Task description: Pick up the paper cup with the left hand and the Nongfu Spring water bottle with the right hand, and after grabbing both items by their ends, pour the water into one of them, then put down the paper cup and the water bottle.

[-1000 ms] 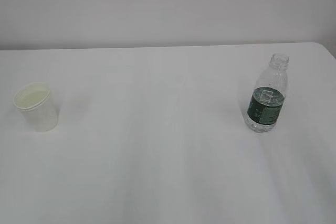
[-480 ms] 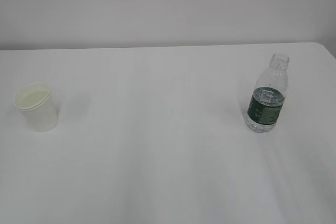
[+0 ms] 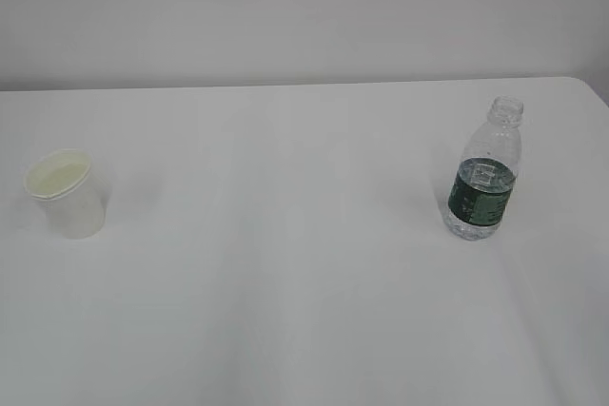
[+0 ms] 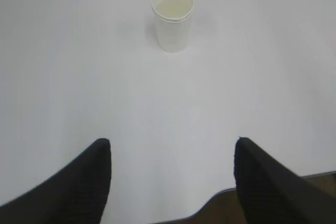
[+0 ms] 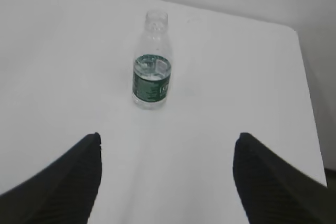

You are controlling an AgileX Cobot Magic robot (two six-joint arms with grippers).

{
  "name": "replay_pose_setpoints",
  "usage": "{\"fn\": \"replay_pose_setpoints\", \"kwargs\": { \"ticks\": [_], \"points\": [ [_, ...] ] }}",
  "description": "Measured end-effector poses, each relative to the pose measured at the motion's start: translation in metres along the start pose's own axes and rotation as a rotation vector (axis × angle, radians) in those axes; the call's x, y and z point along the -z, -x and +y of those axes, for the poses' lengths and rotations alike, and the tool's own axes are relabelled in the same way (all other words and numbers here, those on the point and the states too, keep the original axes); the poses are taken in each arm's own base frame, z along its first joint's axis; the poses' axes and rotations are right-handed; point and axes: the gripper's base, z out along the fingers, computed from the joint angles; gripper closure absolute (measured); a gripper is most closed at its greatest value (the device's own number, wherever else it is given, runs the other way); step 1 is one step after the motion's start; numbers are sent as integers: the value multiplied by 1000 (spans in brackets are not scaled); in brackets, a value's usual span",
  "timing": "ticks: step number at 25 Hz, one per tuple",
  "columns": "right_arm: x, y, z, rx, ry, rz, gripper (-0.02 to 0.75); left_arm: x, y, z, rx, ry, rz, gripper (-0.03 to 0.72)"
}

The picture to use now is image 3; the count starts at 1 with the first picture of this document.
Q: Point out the clear plastic water bottle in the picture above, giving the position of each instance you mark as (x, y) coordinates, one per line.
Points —
(487, 173)

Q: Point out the white paper cup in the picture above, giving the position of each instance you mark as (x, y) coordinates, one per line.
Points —
(64, 185)

